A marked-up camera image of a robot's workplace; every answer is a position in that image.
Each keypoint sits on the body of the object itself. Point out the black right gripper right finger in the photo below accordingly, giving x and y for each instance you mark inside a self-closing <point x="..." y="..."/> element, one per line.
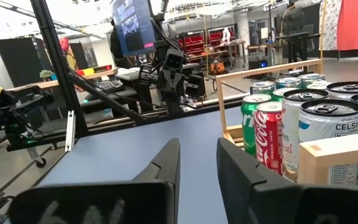
<point x="259" y="199"/>

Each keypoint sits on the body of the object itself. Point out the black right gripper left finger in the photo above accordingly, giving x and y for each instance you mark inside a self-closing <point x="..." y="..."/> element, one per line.
<point x="104" y="202"/>

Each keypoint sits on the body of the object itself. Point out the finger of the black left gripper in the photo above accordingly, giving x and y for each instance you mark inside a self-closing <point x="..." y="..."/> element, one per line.
<point x="195" y="85"/>
<point x="148" y="74"/>

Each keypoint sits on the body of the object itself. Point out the blue silver slim can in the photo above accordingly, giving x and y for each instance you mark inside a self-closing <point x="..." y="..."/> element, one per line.
<point x="311" y="77"/>
<point x="261" y="87"/>
<point x="287" y="82"/>

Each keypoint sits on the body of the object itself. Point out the white Celsius Tropical Vibe can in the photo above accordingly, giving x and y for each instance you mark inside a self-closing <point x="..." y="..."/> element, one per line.
<point x="291" y="130"/>

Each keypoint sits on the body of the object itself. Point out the wooden slatted shelf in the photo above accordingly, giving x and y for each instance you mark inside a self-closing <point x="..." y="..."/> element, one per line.
<point x="337" y="149"/>

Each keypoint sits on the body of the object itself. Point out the white Celsius Arctic Vibe can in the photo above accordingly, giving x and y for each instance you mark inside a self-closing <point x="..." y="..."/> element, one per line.
<point x="331" y="124"/>

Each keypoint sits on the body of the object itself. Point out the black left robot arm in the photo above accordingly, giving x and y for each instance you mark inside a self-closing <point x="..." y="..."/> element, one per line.
<point x="174" y="102"/>

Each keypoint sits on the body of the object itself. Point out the orange machine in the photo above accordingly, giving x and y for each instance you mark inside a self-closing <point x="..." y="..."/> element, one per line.
<point x="217" y="67"/>

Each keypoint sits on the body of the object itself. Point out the black keyboard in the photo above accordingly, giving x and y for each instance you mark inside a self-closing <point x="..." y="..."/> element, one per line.
<point x="112" y="85"/>

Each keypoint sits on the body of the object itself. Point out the person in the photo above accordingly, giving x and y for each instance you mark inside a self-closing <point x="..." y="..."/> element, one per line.
<point x="294" y="25"/>
<point x="117" y="46"/>

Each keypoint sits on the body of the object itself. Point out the red storage bin rack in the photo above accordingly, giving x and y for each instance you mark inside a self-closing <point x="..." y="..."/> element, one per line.
<point x="194" y="43"/>

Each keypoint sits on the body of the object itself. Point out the large blue-screen monitor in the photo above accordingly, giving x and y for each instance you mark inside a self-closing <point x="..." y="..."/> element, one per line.
<point x="134" y="28"/>

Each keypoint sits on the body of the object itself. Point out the blue grey table mat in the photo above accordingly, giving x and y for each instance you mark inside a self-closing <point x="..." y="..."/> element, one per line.
<point x="135" y="149"/>

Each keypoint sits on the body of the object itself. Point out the black box blue light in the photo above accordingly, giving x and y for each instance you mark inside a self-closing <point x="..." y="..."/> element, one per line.
<point x="258" y="63"/>

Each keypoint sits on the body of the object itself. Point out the silver aluminium strip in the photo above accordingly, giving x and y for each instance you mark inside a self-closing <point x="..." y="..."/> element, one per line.
<point x="70" y="130"/>

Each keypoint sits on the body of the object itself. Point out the long wooden desk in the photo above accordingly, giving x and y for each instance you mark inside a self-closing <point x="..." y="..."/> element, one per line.
<point x="42" y="83"/>

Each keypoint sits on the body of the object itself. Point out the plain black panel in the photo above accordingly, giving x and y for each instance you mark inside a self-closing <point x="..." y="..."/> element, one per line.
<point x="20" y="62"/>

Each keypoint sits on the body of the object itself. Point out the black wheeled cart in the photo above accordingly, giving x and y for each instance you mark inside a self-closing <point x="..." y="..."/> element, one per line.
<point x="8" y="112"/>

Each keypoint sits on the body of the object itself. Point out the floral hanging cloth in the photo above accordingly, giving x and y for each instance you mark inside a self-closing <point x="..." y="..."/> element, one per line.
<point x="329" y="25"/>

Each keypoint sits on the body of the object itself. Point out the red hanging curtain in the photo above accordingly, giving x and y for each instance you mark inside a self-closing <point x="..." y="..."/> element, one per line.
<point x="354" y="25"/>

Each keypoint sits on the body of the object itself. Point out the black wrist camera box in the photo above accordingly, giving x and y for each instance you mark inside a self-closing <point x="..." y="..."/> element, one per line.
<point x="173" y="59"/>

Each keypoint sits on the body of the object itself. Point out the black diagonal frame strut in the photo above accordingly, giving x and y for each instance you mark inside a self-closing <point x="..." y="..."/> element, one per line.
<point x="104" y="96"/>

